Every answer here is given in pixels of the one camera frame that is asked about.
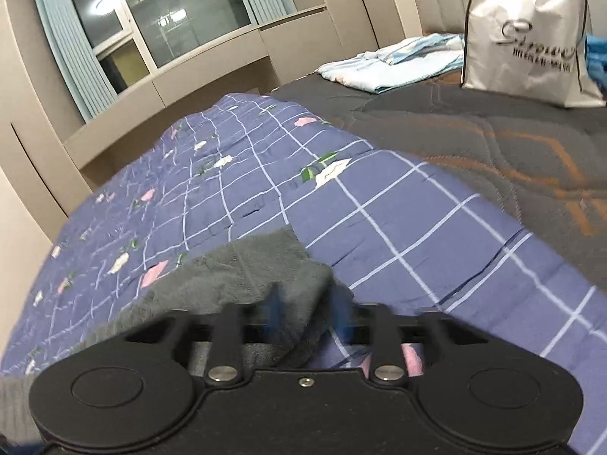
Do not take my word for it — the white patterned pillow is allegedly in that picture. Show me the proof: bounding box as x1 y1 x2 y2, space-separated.
315 33 468 94

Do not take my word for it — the white drawstring bag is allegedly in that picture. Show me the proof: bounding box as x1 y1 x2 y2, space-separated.
461 0 607 109

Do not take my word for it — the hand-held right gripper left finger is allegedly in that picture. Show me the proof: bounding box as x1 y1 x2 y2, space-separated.
122 282 290 386

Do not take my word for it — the bright blue cloth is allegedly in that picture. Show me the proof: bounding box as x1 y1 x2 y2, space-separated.
583 33 607 91

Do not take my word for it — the grey fluffy blanket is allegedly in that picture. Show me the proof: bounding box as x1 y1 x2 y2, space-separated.
0 226 354 444

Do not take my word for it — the window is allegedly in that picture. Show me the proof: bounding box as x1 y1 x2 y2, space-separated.
66 0 252 93

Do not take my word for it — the dark grey quilted bedspread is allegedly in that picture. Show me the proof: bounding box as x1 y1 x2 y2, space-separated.
266 73 607 290

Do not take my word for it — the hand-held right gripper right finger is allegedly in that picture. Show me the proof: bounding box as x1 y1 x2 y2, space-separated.
329 287 491 386

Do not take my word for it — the beige built-in cabinet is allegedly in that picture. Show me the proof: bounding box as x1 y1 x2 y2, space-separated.
0 0 428 247

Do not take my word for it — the blue plaid floral blanket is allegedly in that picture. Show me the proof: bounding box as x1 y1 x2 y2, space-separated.
0 92 607 455

